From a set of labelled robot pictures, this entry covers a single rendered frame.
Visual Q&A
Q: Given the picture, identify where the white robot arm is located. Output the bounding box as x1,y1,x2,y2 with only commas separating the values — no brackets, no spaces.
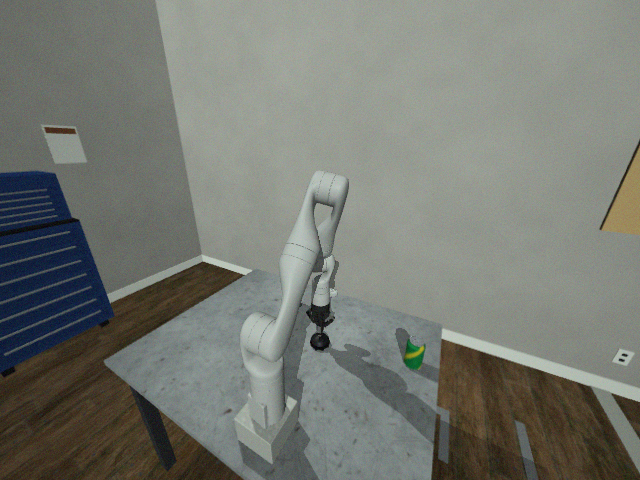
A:
240,170,349,430

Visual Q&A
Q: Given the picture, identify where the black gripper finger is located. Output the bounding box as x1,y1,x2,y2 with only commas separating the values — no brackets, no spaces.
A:
306,309,320,333
319,314,335,334

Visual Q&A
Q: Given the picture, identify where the green drink can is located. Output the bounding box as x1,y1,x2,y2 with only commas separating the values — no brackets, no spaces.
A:
404,335,426,370

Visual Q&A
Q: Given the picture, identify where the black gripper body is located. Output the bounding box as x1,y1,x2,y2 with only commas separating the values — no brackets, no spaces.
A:
311,302,330,320

